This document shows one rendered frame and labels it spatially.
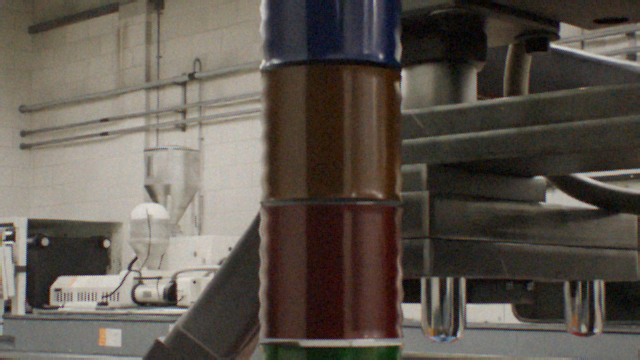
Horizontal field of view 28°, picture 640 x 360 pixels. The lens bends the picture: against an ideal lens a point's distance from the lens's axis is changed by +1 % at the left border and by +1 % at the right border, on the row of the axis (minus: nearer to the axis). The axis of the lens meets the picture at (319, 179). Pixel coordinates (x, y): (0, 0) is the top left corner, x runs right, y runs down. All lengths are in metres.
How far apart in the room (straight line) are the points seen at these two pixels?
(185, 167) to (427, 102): 8.54
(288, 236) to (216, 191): 10.50
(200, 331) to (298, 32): 0.66
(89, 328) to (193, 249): 0.88
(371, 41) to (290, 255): 0.06
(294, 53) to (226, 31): 10.60
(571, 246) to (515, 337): 5.53
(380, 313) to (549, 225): 0.30
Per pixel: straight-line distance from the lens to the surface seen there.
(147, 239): 8.72
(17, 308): 9.54
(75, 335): 8.88
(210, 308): 0.97
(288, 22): 0.32
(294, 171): 0.32
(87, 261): 9.89
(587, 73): 0.93
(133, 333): 8.34
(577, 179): 0.68
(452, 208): 0.55
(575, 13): 0.62
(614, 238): 0.66
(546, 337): 6.05
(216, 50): 10.99
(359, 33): 0.32
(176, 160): 9.12
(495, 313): 6.25
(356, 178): 0.32
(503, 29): 0.62
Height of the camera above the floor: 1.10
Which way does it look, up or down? 5 degrees up
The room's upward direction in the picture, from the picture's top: straight up
